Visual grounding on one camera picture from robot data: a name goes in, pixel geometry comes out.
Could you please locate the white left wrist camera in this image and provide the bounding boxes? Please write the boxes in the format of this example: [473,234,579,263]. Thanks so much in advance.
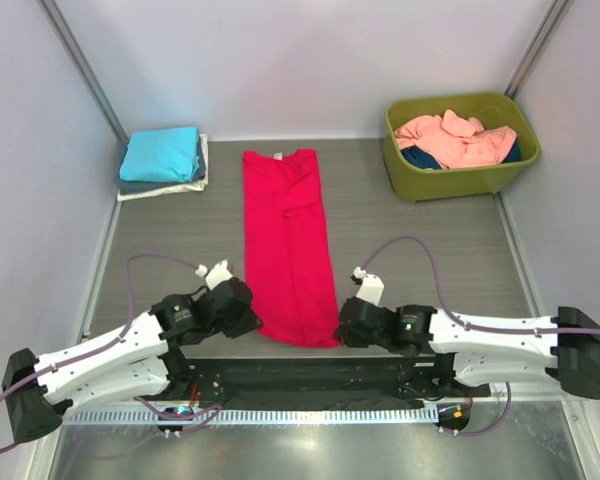
[195,259,234,290]

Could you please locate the left aluminium frame post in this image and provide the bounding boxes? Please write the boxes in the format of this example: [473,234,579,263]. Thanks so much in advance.
[36,0,128,142]

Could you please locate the peach t shirt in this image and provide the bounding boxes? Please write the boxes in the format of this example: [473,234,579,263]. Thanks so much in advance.
[394,110,518,170]

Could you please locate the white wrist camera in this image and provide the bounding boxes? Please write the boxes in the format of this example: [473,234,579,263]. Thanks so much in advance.
[195,259,234,290]
[351,267,384,306]

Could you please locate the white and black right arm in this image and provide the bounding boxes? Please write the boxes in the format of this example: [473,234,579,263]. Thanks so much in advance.
[335,297,600,400]

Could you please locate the aluminium front rail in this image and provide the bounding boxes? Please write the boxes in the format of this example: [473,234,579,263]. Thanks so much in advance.
[38,357,582,413]

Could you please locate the dark blue t shirt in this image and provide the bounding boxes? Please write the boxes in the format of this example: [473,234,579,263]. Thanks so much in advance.
[401,141,521,170]

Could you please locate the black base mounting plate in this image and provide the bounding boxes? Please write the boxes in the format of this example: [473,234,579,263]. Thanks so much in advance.
[159,354,491,411]

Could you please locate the right aluminium frame post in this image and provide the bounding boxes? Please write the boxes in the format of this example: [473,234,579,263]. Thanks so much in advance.
[504,0,574,100]

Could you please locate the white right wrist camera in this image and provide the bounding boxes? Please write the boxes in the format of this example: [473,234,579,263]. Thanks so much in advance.
[351,267,384,306]

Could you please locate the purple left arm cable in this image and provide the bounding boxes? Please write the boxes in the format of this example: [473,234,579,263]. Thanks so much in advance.
[0,253,224,457]

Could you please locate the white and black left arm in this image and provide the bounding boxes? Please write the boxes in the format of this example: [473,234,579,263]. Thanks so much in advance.
[2,277,262,444]

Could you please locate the folded white t shirt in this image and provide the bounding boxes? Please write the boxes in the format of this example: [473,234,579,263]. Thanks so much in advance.
[114,133,209,202]

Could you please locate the red t shirt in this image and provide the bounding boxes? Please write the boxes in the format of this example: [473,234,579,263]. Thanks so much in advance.
[242,149,339,349]

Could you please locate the white slotted cable duct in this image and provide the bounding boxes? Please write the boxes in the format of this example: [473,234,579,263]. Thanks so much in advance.
[64,405,439,426]

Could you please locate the folded turquoise t shirt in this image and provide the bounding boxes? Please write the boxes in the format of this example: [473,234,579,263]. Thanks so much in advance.
[119,126,200,183]

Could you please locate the aluminium frame post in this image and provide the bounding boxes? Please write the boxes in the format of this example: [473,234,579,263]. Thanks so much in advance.
[504,0,574,100]
[36,0,128,142]

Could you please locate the olive green plastic bin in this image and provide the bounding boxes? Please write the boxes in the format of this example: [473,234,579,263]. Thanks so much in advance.
[383,92,540,202]

